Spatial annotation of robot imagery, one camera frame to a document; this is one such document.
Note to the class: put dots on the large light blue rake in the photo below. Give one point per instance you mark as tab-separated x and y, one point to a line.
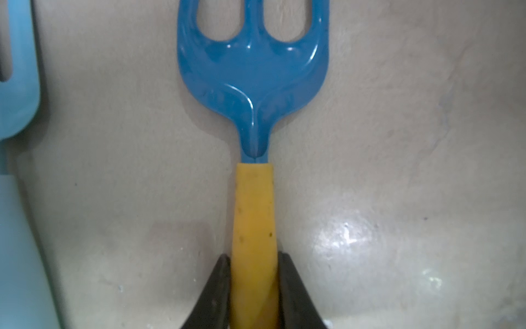
26	295

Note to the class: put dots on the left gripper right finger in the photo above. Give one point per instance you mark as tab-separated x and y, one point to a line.
296	308

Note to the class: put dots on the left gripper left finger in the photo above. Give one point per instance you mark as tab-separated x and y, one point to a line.
212	309

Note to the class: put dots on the blue tool yellow handle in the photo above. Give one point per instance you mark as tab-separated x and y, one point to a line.
254	80

